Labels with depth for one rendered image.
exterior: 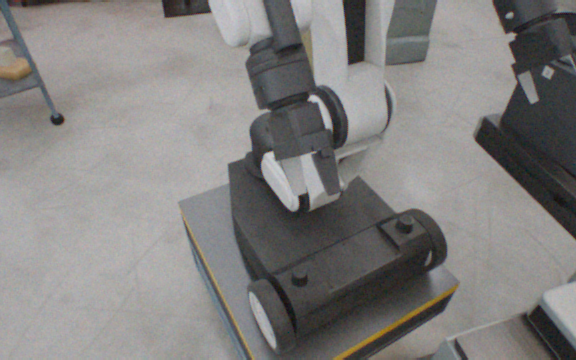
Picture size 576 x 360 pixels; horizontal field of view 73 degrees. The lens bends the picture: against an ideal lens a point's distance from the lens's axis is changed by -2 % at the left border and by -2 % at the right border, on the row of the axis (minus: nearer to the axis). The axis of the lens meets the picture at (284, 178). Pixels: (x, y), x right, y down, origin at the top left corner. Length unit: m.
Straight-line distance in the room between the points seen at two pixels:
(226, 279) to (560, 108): 1.00
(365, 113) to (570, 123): 0.43
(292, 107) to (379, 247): 0.71
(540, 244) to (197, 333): 1.61
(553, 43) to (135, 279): 1.67
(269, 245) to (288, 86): 0.71
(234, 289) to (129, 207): 1.04
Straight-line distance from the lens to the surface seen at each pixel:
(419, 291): 1.35
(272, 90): 0.54
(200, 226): 1.47
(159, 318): 1.77
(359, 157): 1.00
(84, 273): 2.00
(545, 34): 0.84
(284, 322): 1.05
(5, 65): 3.00
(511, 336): 0.97
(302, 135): 0.53
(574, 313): 0.95
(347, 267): 1.12
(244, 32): 0.56
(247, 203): 1.29
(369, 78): 0.84
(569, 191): 1.00
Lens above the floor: 1.51
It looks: 44 degrees down
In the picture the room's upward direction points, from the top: straight up
